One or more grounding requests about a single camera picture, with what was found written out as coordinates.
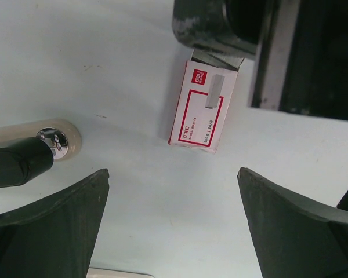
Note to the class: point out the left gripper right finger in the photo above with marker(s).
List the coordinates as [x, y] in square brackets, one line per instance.
[294, 236]

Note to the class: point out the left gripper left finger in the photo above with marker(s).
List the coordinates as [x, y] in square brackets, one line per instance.
[54, 236]

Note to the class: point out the beige black stapler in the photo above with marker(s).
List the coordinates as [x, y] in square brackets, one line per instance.
[28, 150]

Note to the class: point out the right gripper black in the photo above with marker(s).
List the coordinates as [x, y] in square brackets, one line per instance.
[300, 49]

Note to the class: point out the red staple box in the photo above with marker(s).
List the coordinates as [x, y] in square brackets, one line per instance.
[202, 106]

